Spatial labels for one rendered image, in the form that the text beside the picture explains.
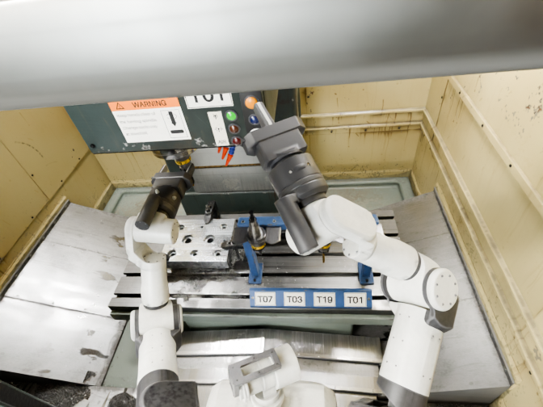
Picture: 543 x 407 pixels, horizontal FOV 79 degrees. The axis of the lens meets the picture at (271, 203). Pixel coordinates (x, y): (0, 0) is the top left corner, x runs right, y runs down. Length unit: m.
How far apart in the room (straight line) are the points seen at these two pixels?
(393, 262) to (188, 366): 1.04
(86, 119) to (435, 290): 0.80
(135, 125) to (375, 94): 1.35
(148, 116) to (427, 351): 0.72
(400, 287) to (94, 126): 0.74
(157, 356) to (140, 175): 1.71
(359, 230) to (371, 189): 1.64
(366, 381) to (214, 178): 1.12
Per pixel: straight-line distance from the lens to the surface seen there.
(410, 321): 0.71
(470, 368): 1.40
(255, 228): 1.06
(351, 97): 1.87
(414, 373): 0.71
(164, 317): 0.96
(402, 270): 0.67
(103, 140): 0.88
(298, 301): 1.28
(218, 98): 0.71
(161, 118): 0.78
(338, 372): 1.40
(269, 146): 0.59
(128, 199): 2.51
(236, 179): 1.70
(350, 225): 0.54
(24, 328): 1.88
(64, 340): 1.82
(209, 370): 1.45
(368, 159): 2.12
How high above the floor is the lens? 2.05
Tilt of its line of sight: 44 degrees down
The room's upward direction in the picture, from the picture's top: 9 degrees counter-clockwise
